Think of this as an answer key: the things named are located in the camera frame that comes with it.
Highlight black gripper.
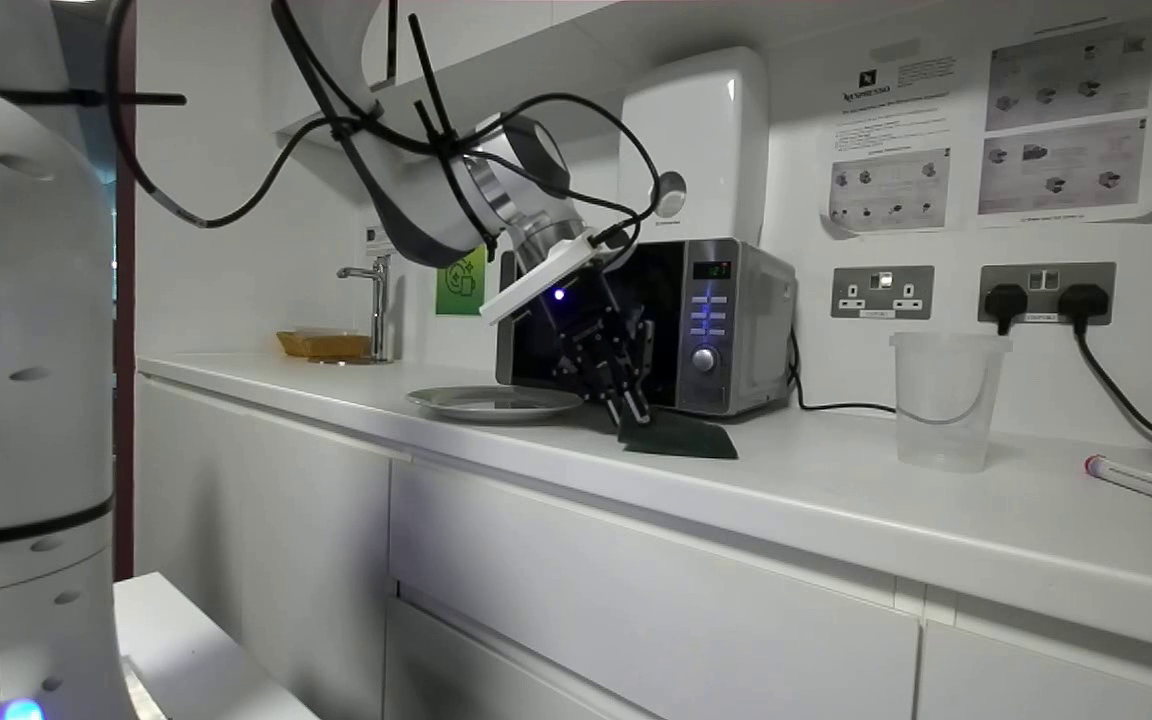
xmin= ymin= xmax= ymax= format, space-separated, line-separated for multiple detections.
xmin=541 ymin=271 xmax=650 ymax=433

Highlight dark green scouring towel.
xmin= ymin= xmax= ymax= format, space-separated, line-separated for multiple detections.
xmin=619 ymin=412 xmax=735 ymax=460

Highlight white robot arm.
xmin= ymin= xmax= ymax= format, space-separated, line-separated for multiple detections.
xmin=272 ymin=0 xmax=659 ymax=428

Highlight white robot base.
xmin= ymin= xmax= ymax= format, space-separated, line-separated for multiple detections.
xmin=0 ymin=0 xmax=138 ymax=720

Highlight white round plate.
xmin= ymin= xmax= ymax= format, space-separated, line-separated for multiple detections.
xmin=412 ymin=383 xmax=581 ymax=423

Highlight silver microwave oven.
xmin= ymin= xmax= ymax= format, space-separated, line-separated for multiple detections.
xmin=496 ymin=239 xmax=794 ymax=419

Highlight silver double socket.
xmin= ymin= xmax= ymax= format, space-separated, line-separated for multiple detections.
xmin=830 ymin=263 xmax=935 ymax=321

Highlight chrome sink faucet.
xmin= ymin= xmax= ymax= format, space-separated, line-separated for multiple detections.
xmin=338 ymin=253 xmax=403 ymax=362

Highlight white cabinet fronts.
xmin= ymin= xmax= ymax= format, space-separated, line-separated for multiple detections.
xmin=134 ymin=364 xmax=1152 ymax=720

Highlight clear plastic cup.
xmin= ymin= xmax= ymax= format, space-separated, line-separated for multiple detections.
xmin=890 ymin=332 xmax=1007 ymax=473

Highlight yellow sponge tray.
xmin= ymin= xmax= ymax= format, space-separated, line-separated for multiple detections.
xmin=275 ymin=329 xmax=371 ymax=364

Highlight silver socket with plugs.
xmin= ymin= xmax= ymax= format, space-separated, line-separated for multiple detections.
xmin=975 ymin=260 xmax=1116 ymax=338

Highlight red white marker pen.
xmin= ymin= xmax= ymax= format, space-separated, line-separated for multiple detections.
xmin=1078 ymin=454 xmax=1152 ymax=525

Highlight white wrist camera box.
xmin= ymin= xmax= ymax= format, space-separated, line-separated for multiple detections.
xmin=481 ymin=238 xmax=594 ymax=326

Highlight green yellow wall poster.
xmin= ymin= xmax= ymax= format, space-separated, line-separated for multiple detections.
xmin=434 ymin=247 xmax=486 ymax=315

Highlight white wall dispenser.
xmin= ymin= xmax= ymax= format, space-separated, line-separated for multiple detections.
xmin=619 ymin=47 xmax=767 ymax=246

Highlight black power cable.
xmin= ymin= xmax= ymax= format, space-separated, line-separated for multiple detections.
xmin=787 ymin=315 xmax=1152 ymax=454

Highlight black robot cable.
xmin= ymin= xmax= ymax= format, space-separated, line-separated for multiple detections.
xmin=105 ymin=0 xmax=668 ymax=246

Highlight instruction sheets on wall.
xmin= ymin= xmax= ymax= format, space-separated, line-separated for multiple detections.
xmin=820 ymin=15 xmax=1152 ymax=239

